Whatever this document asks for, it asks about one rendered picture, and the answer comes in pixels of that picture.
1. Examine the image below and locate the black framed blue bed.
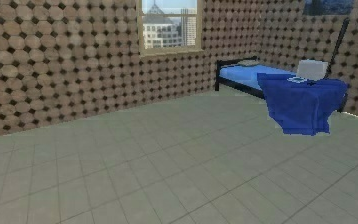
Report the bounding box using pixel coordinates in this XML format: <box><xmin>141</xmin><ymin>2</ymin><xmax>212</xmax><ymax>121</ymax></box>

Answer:
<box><xmin>214</xmin><ymin>55</ymin><xmax>349</xmax><ymax>113</ymax></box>

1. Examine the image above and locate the wooden framed window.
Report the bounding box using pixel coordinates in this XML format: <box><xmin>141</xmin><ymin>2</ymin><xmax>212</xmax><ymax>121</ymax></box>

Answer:
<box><xmin>136</xmin><ymin>0</ymin><xmax>205</xmax><ymax>57</ymax></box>

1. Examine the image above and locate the dark blue blanket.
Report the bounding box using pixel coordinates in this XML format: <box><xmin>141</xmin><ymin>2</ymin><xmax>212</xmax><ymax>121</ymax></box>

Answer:
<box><xmin>256</xmin><ymin>72</ymin><xmax>350</xmax><ymax>137</ymax></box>

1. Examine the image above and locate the small blue white object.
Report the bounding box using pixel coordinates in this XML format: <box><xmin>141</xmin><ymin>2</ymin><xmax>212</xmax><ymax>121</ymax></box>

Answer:
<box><xmin>286</xmin><ymin>75</ymin><xmax>307</xmax><ymax>84</ymax></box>

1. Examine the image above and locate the grey open laptop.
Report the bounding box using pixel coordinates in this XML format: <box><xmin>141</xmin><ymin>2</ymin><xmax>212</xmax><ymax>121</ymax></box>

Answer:
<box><xmin>295</xmin><ymin>59</ymin><xmax>330</xmax><ymax>82</ymax></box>

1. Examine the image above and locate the black baseball bat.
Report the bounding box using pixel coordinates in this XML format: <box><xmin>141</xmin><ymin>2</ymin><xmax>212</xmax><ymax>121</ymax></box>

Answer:
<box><xmin>324</xmin><ymin>17</ymin><xmax>351</xmax><ymax>80</ymax></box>

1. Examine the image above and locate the dark blue framed picture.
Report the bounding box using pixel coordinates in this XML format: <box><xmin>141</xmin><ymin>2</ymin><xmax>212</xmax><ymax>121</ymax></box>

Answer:
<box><xmin>302</xmin><ymin>0</ymin><xmax>355</xmax><ymax>17</ymax></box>

